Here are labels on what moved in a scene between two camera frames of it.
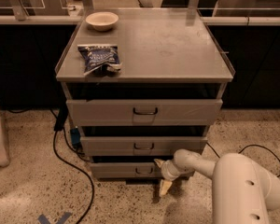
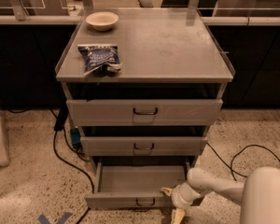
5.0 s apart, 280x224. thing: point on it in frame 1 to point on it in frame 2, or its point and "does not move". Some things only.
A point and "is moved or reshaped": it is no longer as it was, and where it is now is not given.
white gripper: x=167 y=169 to x=179 y=197
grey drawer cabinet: x=141 y=85 does not move
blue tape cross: x=42 y=219 does not move
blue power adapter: x=76 y=136 does not move
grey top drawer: x=147 y=111 does not move
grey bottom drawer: x=125 y=171 is moved or reshaped
